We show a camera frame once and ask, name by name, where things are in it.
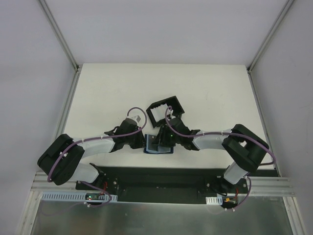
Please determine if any right white cable duct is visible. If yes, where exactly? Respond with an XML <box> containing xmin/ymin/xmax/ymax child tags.
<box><xmin>205</xmin><ymin>195</ymin><xmax>223</xmax><ymax>206</ymax></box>

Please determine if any white cable duct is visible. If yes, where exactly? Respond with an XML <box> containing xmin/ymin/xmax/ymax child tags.
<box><xmin>205</xmin><ymin>195</ymin><xmax>223</xmax><ymax>206</ymax></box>
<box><xmin>42</xmin><ymin>192</ymin><xmax>118</xmax><ymax>203</ymax></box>

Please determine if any black plastic card rack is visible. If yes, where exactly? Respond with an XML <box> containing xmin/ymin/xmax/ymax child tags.
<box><xmin>146</xmin><ymin>96</ymin><xmax>185</xmax><ymax>128</ymax></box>

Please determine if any aluminium frame post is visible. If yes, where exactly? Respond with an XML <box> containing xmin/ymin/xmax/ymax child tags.
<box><xmin>247</xmin><ymin>0</ymin><xmax>296</xmax><ymax>74</ymax></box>
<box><xmin>37</xmin><ymin>0</ymin><xmax>80</xmax><ymax>71</ymax></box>

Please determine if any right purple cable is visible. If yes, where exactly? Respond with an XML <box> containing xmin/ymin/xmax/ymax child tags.
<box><xmin>165</xmin><ymin>105</ymin><xmax>277</xmax><ymax>213</ymax></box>

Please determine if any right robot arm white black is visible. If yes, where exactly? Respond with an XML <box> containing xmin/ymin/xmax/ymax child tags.
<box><xmin>152</xmin><ymin>117</ymin><xmax>269</xmax><ymax>196</ymax></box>

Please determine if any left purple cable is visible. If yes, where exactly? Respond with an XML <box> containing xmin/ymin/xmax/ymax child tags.
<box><xmin>40</xmin><ymin>107</ymin><xmax>147</xmax><ymax>216</ymax></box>

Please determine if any grey credit card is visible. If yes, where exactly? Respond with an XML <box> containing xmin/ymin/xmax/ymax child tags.
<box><xmin>146</xmin><ymin>135</ymin><xmax>156</xmax><ymax>148</ymax></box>

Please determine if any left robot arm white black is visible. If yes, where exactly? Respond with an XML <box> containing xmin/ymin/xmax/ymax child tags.
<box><xmin>37</xmin><ymin>118</ymin><xmax>146</xmax><ymax>190</ymax></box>

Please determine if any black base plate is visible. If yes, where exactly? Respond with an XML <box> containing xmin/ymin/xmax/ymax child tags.
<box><xmin>75</xmin><ymin>165</ymin><xmax>247</xmax><ymax>204</ymax></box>

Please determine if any left white cable duct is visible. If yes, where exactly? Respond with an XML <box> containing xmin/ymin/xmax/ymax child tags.
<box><xmin>42</xmin><ymin>192</ymin><xmax>118</xmax><ymax>203</ymax></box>

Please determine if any blue leather card holder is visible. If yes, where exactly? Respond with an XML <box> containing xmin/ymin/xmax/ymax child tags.
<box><xmin>143</xmin><ymin>134</ymin><xmax>174</xmax><ymax>155</ymax></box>

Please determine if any right aluminium frame post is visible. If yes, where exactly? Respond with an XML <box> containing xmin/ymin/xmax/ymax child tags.
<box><xmin>247</xmin><ymin>0</ymin><xmax>296</xmax><ymax>74</ymax></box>

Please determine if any left aluminium frame post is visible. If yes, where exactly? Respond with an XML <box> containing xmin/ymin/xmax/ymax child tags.
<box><xmin>37</xmin><ymin>0</ymin><xmax>80</xmax><ymax>71</ymax></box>

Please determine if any purple cable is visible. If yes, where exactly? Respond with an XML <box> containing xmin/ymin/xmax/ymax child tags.
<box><xmin>40</xmin><ymin>107</ymin><xmax>147</xmax><ymax>216</ymax></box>
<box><xmin>165</xmin><ymin>105</ymin><xmax>277</xmax><ymax>213</ymax></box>

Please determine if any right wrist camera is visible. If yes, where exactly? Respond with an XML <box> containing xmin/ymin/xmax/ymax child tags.
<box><xmin>166</xmin><ymin>109</ymin><xmax>175</xmax><ymax>119</ymax></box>

